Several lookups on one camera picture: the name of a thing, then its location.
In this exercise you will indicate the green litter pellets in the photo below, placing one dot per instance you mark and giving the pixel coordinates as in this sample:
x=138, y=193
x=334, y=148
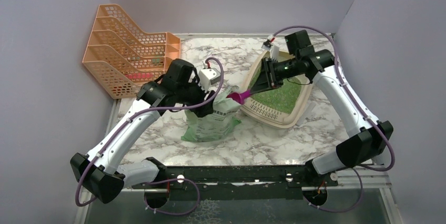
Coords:
x=282, y=99

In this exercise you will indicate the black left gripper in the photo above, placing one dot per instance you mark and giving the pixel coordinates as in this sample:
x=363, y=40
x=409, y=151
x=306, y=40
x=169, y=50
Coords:
x=204, y=110

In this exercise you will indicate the beige plastic litter box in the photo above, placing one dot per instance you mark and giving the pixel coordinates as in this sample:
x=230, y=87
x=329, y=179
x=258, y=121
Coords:
x=273, y=118

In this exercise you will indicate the orange mesh file rack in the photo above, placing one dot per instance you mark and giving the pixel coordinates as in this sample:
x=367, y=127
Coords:
x=122, y=57

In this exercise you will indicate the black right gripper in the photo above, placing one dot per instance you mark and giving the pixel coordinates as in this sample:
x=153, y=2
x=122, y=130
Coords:
x=267, y=79

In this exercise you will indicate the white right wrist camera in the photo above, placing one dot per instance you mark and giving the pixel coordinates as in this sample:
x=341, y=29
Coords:
x=273, y=50

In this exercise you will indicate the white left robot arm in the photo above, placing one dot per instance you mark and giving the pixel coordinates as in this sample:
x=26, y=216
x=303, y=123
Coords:
x=99, y=172

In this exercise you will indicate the green litter bag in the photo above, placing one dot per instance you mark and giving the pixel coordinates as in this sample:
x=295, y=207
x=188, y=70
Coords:
x=217, y=125

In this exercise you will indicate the white bag sealing clip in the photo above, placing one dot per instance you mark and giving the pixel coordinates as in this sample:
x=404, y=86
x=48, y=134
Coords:
x=307, y=113

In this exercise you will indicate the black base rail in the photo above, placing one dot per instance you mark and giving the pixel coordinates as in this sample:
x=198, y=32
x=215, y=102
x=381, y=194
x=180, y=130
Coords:
x=237, y=182

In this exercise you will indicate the purple plastic litter scoop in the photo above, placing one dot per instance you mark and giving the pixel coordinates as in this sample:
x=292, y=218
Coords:
x=240, y=97

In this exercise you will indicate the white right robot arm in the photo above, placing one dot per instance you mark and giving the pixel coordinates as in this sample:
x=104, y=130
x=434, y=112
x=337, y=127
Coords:
x=368, y=135

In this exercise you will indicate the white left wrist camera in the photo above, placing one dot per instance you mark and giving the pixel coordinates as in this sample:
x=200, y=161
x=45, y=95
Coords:
x=208, y=77

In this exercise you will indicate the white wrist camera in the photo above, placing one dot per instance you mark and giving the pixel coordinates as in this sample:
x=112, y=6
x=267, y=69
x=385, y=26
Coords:
x=273, y=50
x=208, y=77

